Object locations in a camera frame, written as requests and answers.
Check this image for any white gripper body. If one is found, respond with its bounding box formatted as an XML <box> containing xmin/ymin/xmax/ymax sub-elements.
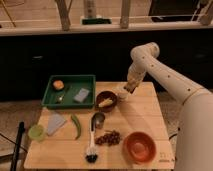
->
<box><xmin>127</xmin><ymin>63</ymin><xmax>146</xmax><ymax>88</ymax></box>

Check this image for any brown black board eraser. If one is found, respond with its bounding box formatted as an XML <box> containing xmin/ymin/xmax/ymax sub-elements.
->
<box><xmin>124</xmin><ymin>83</ymin><xmax>137</xmax><ymax>93</ymax></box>

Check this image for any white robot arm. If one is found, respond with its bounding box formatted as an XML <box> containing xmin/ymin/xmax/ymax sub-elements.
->
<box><xmin>125</xmin><ymin>42</ymin><xmax>213</xmax><ymax>171</ymax></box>

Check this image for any white paper cup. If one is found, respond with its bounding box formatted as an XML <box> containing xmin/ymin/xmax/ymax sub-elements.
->
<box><xmin>116</xmin><ymin>86</ymin><xmax>128</xmax><ymax>100</ymax></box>

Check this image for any light green plastic cup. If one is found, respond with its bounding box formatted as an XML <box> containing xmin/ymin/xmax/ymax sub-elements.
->
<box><xmin>28</xmin><ymin>125</ymin><xmax>44</xmax><ymax>141</ymax></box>

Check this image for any pale corn piece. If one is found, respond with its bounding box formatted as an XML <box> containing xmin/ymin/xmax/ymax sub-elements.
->
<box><xmin>98</xmin><ymin>99</ymin><xmax>113</xmax><ymax>107</ymax></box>

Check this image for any dark brown bowl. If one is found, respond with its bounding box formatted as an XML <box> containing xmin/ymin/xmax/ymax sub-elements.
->
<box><xmin>96</xmin><ymin>91</ymin><xmax>117</xmax><ymax>112</ymax></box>

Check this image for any grey blue sponge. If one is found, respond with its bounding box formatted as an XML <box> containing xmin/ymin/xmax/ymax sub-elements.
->
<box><xmin>74</xmin><ymin>88</ymin><xmax>90</xmax><ymax>103</ymax></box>

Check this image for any green plastic tray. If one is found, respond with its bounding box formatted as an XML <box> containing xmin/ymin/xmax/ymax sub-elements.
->
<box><xmin>42</xmin><ymin>75</ymin><xmax>96</xmax><ymax>109</ymax></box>

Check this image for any bunch of dark grapes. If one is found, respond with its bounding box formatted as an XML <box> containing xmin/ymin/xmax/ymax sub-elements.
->
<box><xmin>95</xmin><ymin>131</ymin><xmax>121</xmax><ymax>146</ymax></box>

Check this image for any green black base block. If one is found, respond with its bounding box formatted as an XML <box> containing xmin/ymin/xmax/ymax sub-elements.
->
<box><xmin>82</xmin><ymin>18</ymin><xmax>112</xmax><ymax>25</ymax></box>

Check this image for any orange red bowl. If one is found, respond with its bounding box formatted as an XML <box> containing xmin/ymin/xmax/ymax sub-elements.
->
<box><xmin>122</xmin><ymin>132</ymin><xmax>156</xmax><ymax>164</ymax></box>

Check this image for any green chili pepper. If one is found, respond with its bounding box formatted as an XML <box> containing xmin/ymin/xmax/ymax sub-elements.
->
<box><xmin>71</xmin><ymin>114</ymin><xmax>81</xmax><ymax>140</ymax></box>

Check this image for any orange bread roll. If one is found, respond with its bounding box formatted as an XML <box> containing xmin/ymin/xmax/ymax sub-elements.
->
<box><xmin>53</xmin><ymin>80</ymin><xmax>64</xmax><ymax>91</ymax></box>

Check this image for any small metal clip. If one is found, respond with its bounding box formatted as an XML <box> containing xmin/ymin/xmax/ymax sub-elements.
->
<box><xmin>56</xmin><ymin>94</ymin><xmax>65</xmax><ymax>103</ymax></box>

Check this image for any grey folded cloth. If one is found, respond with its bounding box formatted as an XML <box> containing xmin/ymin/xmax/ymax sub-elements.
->
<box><xmin>46</xmin><ymin>113</ymin><xmax>66</xmax><ymax>136</ymax></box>

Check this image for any black pole stand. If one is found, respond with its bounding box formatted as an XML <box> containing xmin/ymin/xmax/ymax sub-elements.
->
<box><xmin>10</xmin><ymin>122</ymin><xmax>25</xmax><ymax>171</ymax></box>

